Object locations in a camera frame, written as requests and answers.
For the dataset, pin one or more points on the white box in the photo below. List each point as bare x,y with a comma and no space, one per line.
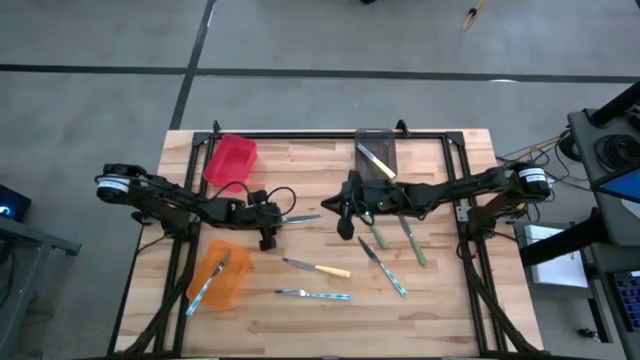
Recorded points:
555,270

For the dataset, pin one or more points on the blue white patterned fork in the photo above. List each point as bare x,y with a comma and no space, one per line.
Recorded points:
325,296

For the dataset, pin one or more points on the pink-red plastic bin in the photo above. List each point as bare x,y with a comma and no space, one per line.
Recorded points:
230,165

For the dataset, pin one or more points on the black device with blue light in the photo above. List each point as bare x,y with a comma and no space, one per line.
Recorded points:
17,200

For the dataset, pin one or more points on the small black floor object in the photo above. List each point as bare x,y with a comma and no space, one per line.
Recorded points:
587,334

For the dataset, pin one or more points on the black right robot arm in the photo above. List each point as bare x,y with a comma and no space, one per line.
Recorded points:
450,186

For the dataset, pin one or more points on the black table clamp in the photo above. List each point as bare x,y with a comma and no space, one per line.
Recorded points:
402,127
216,127

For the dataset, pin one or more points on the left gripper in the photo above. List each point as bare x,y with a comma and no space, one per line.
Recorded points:
237,214

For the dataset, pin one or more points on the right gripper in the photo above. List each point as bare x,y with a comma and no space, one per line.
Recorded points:
382,197

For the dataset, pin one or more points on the blue panel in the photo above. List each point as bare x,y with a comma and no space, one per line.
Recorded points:
625,187

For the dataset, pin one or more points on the grey metal cart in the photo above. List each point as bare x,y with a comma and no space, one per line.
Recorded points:
45,240

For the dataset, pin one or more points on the blue white patterned knife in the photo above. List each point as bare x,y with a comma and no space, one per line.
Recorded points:
392,282
202,292

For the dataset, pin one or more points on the silver metal bracket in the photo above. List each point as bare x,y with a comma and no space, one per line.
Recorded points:
462,212

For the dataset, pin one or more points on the black slanted beam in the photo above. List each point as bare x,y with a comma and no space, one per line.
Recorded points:
555,245
617,102

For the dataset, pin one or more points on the grey desk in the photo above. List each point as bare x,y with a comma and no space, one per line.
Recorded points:
585,150

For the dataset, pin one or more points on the orange plastic bin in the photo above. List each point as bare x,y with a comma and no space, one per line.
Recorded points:
235,280

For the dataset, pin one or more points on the grey translucent plastic bin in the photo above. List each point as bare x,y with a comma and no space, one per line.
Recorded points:
380,145

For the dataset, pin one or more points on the blue keyed device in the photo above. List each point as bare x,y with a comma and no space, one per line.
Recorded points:
631,300

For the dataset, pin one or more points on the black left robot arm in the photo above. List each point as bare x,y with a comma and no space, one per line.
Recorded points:
170,202

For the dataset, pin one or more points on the black aluminium table frame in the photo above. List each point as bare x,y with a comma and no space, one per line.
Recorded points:
325,135

